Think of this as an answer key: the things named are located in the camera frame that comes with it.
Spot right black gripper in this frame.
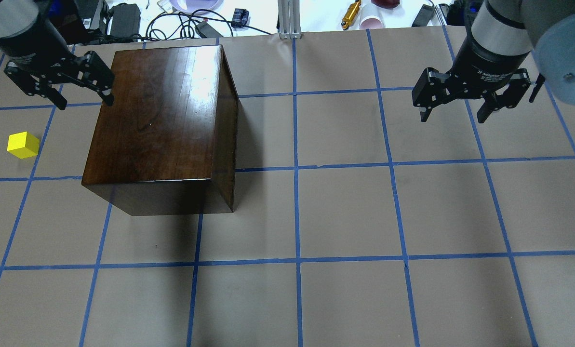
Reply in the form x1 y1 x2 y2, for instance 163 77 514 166
412 38 530 124

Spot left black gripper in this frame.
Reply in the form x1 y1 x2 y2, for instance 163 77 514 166
4 29 115 110

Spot yellow cube block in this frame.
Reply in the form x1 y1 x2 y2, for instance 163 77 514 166
7 132 40 160

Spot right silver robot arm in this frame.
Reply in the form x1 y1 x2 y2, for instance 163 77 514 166
412 0 575 123

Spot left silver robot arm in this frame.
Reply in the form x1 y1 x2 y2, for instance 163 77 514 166
0 0 115 110

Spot dark wooden drawer cabinet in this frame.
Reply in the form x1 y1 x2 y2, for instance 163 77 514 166
81 45 241 216

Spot black laptop charger brick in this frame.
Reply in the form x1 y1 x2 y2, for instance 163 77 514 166
109 3 141 42

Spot black power adapter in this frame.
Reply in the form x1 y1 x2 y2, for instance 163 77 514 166
412 4 435 27

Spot red mango fruit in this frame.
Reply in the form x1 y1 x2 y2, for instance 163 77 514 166
371 0 401 10

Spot purple plate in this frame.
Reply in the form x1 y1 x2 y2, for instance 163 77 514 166
170 0 223 14

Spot gold metal cylinder tool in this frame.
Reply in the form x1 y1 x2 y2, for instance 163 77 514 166
340 0 361 31

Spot small blue black device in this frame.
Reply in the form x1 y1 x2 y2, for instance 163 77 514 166
231 8 250 28

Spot aluminium frame post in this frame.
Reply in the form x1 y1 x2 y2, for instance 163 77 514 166
278 0 302 40

